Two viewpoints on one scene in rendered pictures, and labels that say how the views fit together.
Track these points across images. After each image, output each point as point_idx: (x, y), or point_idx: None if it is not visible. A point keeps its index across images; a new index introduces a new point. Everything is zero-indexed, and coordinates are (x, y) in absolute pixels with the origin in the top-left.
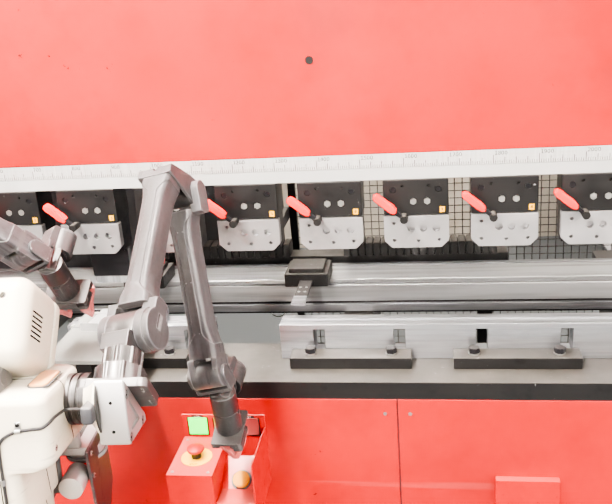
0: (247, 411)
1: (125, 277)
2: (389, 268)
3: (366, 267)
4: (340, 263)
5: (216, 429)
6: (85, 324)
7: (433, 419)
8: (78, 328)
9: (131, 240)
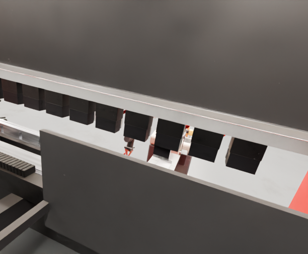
0: (124, 146)
1: (156, 155)
2: (27, 161)
3: (35, 165)
4: (40, 173)
5: (133, 147)
6: (169, 160)
7: None
8: (172, 165)
9: (154, 143)
